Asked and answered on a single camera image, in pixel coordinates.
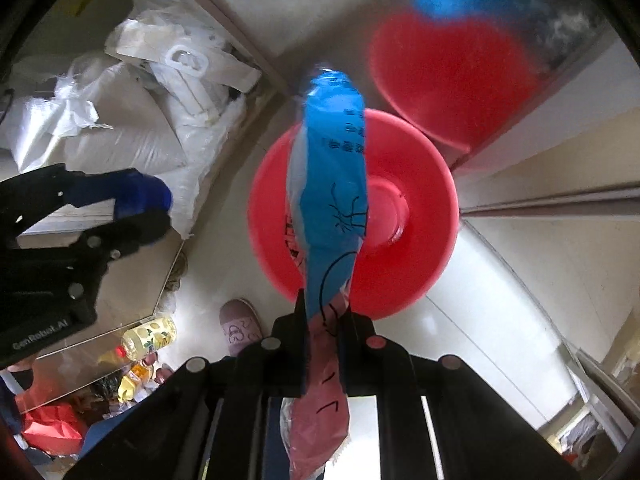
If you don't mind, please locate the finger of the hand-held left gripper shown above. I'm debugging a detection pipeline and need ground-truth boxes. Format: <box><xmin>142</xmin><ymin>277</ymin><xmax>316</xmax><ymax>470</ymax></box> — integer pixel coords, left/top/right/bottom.
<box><xmin>0</xmin><ymin>164</ymin><xmax>173</xmax><ymax>250</ymax></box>
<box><xmin>60</xmin><ymin>208</ymin><xmax>172</xmax><ymax>297</ymax></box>

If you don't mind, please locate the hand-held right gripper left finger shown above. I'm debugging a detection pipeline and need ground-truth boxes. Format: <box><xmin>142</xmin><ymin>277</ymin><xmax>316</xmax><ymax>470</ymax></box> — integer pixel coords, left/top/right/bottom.
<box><xmin>65</xmin><ymin>290</ymin><xmax>307</xmax><ymax>480</ymax></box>

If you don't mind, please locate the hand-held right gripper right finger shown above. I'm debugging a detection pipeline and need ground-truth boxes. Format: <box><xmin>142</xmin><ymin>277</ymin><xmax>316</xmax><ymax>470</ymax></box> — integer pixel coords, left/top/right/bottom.
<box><xmin>345</xmin><ymin>310</ymin><xmax>581</xmax><ymax>480</ymax></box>

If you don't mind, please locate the red plastic basin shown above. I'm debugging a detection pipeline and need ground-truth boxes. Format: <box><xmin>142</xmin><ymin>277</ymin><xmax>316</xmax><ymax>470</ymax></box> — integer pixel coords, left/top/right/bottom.
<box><xmin>247</xmin><ymin>108</ymin><xmax>460</xmax><ymax>321</ymax></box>

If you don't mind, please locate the blue and pink plastic wrapper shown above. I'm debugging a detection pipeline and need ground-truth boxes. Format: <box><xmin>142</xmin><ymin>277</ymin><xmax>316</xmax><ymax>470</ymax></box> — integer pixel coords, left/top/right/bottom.
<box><xmin>281</xmin><ymin>62</ymin><xmax>370</xmax><ymax>480</ymax></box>

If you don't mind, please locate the pink slipper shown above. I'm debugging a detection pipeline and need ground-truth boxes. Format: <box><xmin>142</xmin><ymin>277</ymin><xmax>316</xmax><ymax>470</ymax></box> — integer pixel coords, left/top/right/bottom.
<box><xmin>219</xmin><ymin>299</ymin><xmax>263</xmax><ymax>361</ymax></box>

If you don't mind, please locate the white woven sack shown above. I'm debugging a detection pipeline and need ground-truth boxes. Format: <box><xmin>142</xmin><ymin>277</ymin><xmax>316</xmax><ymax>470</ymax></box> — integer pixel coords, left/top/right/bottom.
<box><xmin>165</xmin><ymin>95</ymin><xmax>248</xmax><ymax>241</ymax></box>
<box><xmin>10</xmin><ymin>52</ymin><xmax>190</xmax><ymax>176</ymax></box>

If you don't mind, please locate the large yellow oil bottle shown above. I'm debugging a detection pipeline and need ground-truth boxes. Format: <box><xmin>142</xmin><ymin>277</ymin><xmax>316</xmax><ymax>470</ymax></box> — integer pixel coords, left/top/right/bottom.
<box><xmin>112</xmin><ymin>314</ymin><xmax>178</xmax><ymax>363</ymax></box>

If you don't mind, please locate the red plastic bag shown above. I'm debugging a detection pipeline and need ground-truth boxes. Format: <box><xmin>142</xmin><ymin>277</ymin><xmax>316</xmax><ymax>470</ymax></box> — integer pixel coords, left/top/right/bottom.
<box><xmin>15</xmin><ymin>390</ymin><xmax>85</xmax><ymax>453</ymax></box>

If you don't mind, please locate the small yellow oil bottle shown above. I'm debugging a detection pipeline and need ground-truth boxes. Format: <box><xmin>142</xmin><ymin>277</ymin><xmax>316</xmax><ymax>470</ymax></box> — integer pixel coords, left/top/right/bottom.
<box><xmin>117</xmin><ymin>362</ymin><xmax>155</xmax><ymax>402</ymax></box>

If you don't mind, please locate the white plastic bag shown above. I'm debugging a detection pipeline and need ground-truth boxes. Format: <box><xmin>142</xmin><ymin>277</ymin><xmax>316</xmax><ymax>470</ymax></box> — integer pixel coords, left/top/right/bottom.
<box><xmin>106</xmin><ymin>0</ymin><xmax>262</xmax><ymax>126</ymax></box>

